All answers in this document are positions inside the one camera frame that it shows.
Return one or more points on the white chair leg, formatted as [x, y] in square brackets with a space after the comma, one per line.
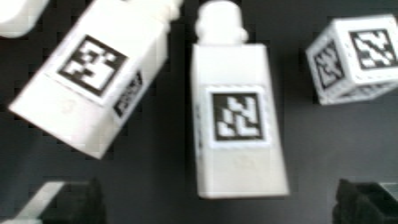
[86, 89]
[239, 152]

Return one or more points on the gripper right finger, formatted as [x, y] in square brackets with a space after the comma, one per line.
[367, 203]

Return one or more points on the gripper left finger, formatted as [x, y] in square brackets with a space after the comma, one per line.
[66, 203]

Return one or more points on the white tagged nut cube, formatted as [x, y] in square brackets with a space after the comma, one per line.
[352, 57]

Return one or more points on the white chair seat part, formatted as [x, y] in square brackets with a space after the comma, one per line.
[20, 12]

